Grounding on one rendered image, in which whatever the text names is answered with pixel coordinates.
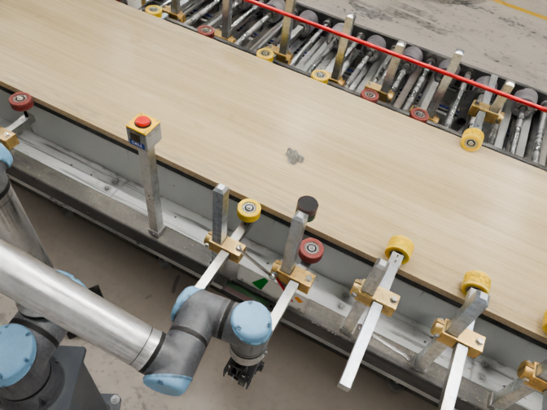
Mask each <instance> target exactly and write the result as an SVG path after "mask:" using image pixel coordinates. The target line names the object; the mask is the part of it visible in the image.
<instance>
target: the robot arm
mask: <svg viewBox="0 0 547 410"><path fill-rule="evenodd" d="M12 163H13V158H12V155H11V153H10V151H9V150H8V149H7V148H6V147H5V146H4V145H3V144H2V143H1V142H0V293H1V294H3V295H5V296H6V297H8V298H9V299H12V300H14V301H15V305H16V307H17V309H18V310H19V311H18V312H17V313H16V314H15V315H14V317H13V318H12V319H11V321H10V322H9V323H8V325H1V326H0V407H1V408H2V410H47V409H48V408H49V407H50V406H51V405H52V404H53V403H54V402H55V401H56V400H57V399H58V397H59V396H60V394H61V393H62V390H63V387H64V383H65V372H64V369H63V366H62V364H61V363H60V362H59V361H58V360H57V359H56V358H55V357H54V356H53V353H54V352H55V350H56V348H57V347H58V346H59V344H60V343H61V342H62V340H63V338H64V337H65V335H66V334H67V332H68V331H69V332H71V333H72V334H75V335H76V336H78V337H79V338H82V339H84V340H86V341H87V342H89V343H91V344H92V345H94V346H96V347H98V348H99V349H101V350H103V351H105V352H106V353H108V354H110V355H113V356H114V357H116V358H117V359H119V360H121V361H123V362H125V363H126V364H128V365H130V366H132V367H134V368H135V369H136V370H137V371H139V372H140V373H142V374H144V375H145V376H144V377H143V383H144V385H145V386H147V387H150V388H151V389H152V390H154V391H157V392H159V393H161V394H164V395H171V396H179V395H183V394H184V393H185V392H186V390H187V388H188V386H189V385H190V382H192V380H193V376H194V374H195V371H196V369H197V367H198V365H199V362H200V361H201V358H202V356H203V354H204V352H205V349H206V347H207V346H208V344H209V341H210V339H211V337H214V338H218V339H220V340H222V341H225V342H228V343H229V351H230V355H231V357H230V359H229V361H228V363H227V364H226V366H225V367H224V372H223V377H224V376H225V374H226V373H227V372H228V375H229V376H231V381H233V380H234V379H235V380H236V381H238V384H239V385H240V386H242V387H245V385H246V384H247V387H246V390H247V388H248V387H249V385H250V383H251V381H252V379H253V376H254V375H256V372H257V371H260V372H261V371H262V369H263V368H264V364H265V363H264V362H263V361H262V360H263V358H264V356H265V355H267V354H268V352H267V351H266V348H267V345H268V341H269V338H270V336H271V333H272V332H273V330H272V317H271V315H270V313H269V310H268V309H267V308H266V307H265V306H264V305H263V304H261V303H258V302H256V301H245V302H242V303H238V302H235V301H233V300H231V299H227V298H224V297H222V296H220V295H217V294H214V293H211V292H208V291H206V290H205V289H200V288H197V287H194V286H189V287H187V288H185V289H184V290H183V291H182V292H181V293H180V295H179V296H178V298H177V302H176V303H175V304H174V306H173V310H172V312H171V321H172V322H173V324H172V326H171V328H170V330H169V331H168V333H167V334H166V333H164V332H162V331H161V330H157V329H155V328H153V327H152V326H150V325H148V324H147V323H145V322H143V321H141V320H139V319H138V318H137V317H135V316H133V315H131V314H129V313H128V312H126V311H125V310H123V309H121V308H119V307H117V306H116V305H115V304H113V303H111V302H109V301H107V300H106V299H104V298H102V297H101V296H99V295H97V294H95V293H94V292H92V291H91V290H88V289H87V288H86V286H85V285H84V284H83V283H82V282H81V281H80V280H79V279H76V278H74V276H73V275H72V274H70V273H67V272H65V271H61V270H55V268H54V266H53V264H52V263H51V261H50V258H49V256H48V254H47V253H46V251H45V249H44V247H43V245H42V243H41V241H40V239H39V237H38V236H37V234H36V232H35V230H34V228H33V226H32V224H31V222H30V220H29V218H28V217H27V215H26V213H25V211H24V209H23V207H22V205H21V203H20V201H19V199H18V198H17V196H16V194H15V191H14V190H13V188H12V186H11V181H10V179H9V177H8V175H7V173H6V169H7V168H9V167H10V166H11V164H12ZM229 365H230V368H229Z"/></svg>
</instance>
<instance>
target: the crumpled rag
mask: <svg viewBox="0 0 547 410"><path fill-rule="evenodd" d="M286 156H287V158H288V159H287V162H288V163H289V164H292V165H296V164H297V163H301V164H302V163H303V162H304V157H303V155H300V154H299V153H298V151H297V150H293V149H292V148H291V147H289V148H288V149H287V152H286Z"/></svg>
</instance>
